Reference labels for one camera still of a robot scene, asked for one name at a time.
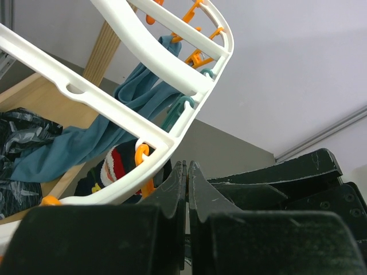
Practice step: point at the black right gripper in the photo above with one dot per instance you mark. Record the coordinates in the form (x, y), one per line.
(345, 200)

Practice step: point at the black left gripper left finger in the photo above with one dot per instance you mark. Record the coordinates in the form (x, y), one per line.
(143, 238)

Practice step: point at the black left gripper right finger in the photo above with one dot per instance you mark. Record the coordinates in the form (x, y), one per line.
(228, 240)

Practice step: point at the orange clothes clip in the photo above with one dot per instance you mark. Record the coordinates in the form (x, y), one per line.
(50, 201)
(142, 151)

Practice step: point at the navy sock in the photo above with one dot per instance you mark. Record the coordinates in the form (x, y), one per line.
(119, 160)

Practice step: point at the teal blue garment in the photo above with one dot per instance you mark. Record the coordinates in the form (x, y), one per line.
(142, 92)

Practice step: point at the teal clothes clip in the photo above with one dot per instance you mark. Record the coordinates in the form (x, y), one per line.
(175, 111)

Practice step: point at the white round clip hanger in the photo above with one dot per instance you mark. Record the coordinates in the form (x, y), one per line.
(180, 63)

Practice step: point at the wooden rack frame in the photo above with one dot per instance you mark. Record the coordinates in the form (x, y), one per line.
(32, 114)

